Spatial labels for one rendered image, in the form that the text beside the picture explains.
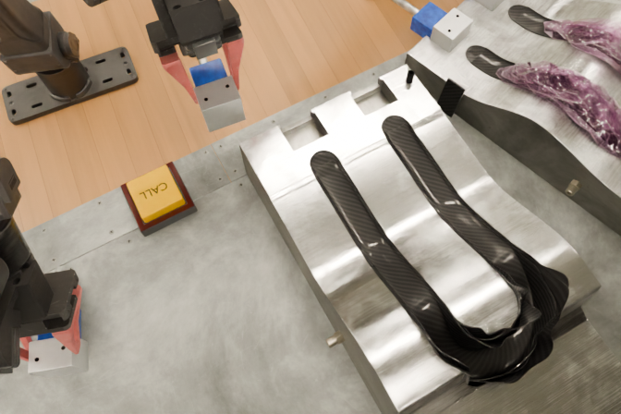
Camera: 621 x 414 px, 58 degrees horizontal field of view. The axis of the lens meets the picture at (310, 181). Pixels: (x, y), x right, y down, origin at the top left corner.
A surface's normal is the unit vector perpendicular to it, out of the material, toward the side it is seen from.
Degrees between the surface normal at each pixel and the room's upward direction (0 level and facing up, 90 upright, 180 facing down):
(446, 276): 27
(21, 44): 100
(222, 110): 91
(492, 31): 0
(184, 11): 62
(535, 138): 90
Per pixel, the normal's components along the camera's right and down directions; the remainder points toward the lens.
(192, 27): 0.33, 0.55
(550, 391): 0.00, -0.42
